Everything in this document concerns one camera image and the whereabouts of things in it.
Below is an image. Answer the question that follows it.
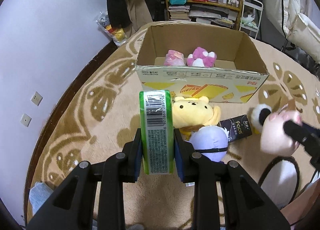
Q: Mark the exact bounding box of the pink bear plush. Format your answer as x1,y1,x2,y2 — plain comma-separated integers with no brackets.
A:
187,47,217,68

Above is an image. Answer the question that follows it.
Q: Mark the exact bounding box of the stack of books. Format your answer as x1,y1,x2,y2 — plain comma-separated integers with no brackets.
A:
168,5,190,20

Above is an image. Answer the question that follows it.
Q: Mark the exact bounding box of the beige trench coat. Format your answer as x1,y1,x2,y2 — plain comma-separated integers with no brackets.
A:
124,0,153,37

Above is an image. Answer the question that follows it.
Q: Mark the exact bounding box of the person's right hand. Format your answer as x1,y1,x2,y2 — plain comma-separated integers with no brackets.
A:
280,180,319,225

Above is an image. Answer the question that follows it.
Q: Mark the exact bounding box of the lower wall socket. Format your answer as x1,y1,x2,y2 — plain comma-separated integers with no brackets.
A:
20,113,31,127

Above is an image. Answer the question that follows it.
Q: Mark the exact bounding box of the green tissue pack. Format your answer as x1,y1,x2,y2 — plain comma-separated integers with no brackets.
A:
139,90,174,175

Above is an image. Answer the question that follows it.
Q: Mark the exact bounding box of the upper wall socket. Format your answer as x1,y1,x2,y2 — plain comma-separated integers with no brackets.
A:
31,92,43,106

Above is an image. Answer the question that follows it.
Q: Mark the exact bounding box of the black face tissue pack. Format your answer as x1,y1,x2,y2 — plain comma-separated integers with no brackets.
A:
219,114,252,143

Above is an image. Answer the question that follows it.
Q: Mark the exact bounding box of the pink plastic-wrapped tissue pack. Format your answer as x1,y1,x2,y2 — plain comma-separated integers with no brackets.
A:
164,50,185,66

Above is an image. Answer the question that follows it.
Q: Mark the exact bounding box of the plastic bag of toys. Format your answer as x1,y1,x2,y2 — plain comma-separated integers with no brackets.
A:
95,11,127,47

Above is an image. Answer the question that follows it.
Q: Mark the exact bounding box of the lavender-haired doll plush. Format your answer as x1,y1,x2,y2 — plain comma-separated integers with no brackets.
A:
189,125,229,162

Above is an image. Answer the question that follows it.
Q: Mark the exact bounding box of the yellow bear plush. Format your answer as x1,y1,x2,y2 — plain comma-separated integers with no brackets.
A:
172,96,221,135

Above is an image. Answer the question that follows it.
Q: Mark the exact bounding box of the wall socket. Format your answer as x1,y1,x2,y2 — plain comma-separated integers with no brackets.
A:
20,113,31,127
31,92,43,106

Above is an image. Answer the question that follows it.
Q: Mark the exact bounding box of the beige patterned carpet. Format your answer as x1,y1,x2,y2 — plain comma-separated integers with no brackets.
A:
31,21,319,188

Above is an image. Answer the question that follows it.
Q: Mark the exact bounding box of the open cardboard box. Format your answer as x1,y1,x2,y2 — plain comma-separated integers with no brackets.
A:
136,21,269,103

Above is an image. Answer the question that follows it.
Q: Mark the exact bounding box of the white metal cart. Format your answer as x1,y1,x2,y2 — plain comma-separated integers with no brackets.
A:
239,0,264,39

